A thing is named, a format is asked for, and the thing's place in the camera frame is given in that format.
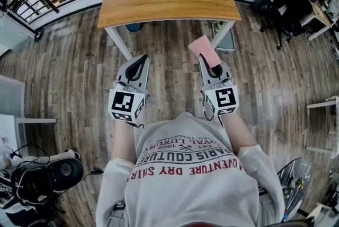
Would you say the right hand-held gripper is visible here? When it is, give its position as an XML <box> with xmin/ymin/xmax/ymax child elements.
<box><xmin>199</xmin><ymin>54</ymin><xmax>239</xmax><ymax>117</ymax></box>

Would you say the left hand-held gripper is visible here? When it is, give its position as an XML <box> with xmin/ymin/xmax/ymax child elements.
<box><xmin>108</xmin><ymin>54</ymin><xmax>150</xmax><ymax>123</ymax></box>

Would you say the pink cloth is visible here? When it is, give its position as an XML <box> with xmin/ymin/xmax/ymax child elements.
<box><xmin>188</xmin><ymin>34</ymin><xmax>222</xmax><ymax>68</ymax></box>

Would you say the person's right forearm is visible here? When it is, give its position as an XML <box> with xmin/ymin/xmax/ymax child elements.
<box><xmin>221</xmin><ymin>113</ymin><xmax>257</xmax><ymax>154</ymax></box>

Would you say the person's left forearm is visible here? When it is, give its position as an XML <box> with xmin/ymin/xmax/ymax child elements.
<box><xmin>112</xmin><ymin>117</ymin><xmax>145</xmax><ymax>165</ymax></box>

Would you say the grey floor scale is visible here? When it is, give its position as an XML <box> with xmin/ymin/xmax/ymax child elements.
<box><xmin>211</xmin><ymin>21</ymin><xmax>236</xmax><ymax>51</ymax></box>

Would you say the white table leg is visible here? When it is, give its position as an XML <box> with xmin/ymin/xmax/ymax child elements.
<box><xmin>211</xmin><ymin>20</ymin><xmax>236</xmax><ymax>49</ymax></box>
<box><xmin>105</xmin><ymin>26</ymin><xmax>132</xmax><ymax>61</ymax></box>

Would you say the blue object under table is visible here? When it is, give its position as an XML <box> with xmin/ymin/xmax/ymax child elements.
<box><xmin>126</xmin><ymin>23</ymin><xmax>144</xmax><ymax>32</ymax></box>

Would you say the black office chair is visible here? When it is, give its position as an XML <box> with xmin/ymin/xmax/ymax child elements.
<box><xmin>261</xmin><ymin>0</ymin><xmax>318</xmax><ymax>50</ymax></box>

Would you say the wooden desk with clutter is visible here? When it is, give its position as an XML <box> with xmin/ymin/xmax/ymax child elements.
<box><xmin>300</xmin><ymin>0</ymin><xmax>338</xmax><ymax>41</ymax></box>

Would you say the person's white printed shirt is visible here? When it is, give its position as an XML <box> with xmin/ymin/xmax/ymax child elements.
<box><xmin>95</xmin><ymin>111</ymin><xmax>286</xmax><ymax>227</ymax></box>

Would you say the white glass cabinet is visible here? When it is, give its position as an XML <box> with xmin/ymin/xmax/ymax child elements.
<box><xmin>0</xmin><ymin>74</ymin><xmax>57</xmax><ymax>158</ymax></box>

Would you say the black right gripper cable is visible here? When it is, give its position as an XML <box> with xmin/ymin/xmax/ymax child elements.
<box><xmin>202</xmin><ymin>98</ymin><xmax>225</xmax><ymax>126</ymax></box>

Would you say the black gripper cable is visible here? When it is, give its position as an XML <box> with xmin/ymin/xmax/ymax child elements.
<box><xmin>124</xmin><ymin>120</ymin><xmax>145</xmax><ymax>129</ymax></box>
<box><xmin>202</xmin><ymin>98</ymin><xmax>225</xmax><ymax>126</ymax></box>

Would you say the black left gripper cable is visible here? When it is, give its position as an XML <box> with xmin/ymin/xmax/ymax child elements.
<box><xmin>124</xmin><ymin>120</ymin><xmax>145</xmax><ymax>129</ymax></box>

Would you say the white desk frame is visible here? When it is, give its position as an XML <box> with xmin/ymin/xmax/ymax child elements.
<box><xmin>304</xmin><ymin>95</ymin><xmax>339</xmax><ymax>160</ymax></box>

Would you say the grey backpack strap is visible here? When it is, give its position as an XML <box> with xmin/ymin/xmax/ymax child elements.
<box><xmin>107</xmin><ymin>200</ymin><xmax>127</xmax><ymax>227</ymax></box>
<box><xmin>258</xmin><ymin>186</ymin><xmax>273</xmax><ymax>207</ymax></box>

